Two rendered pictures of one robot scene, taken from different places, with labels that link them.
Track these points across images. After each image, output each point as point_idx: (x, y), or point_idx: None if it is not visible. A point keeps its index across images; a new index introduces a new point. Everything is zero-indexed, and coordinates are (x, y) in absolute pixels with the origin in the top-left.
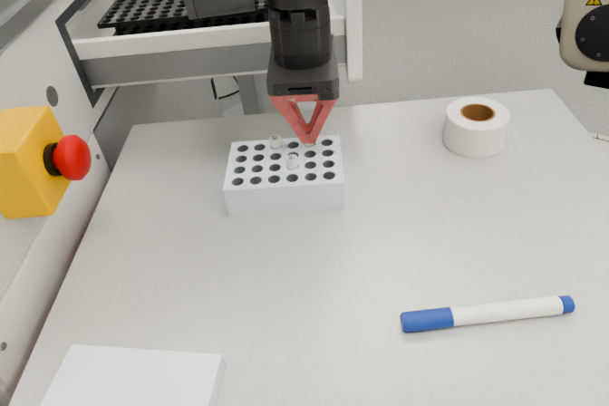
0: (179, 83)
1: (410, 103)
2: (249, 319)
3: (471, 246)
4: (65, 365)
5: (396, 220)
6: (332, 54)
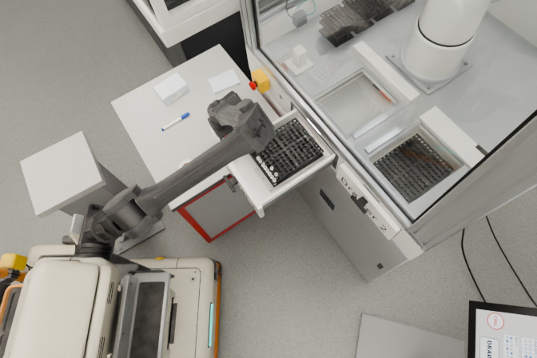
0: (343, 200)
1: (212, 180)
2: None
3: (181, 136)
4: (237, 79)
5: (199, 135)
6: (213, 127)
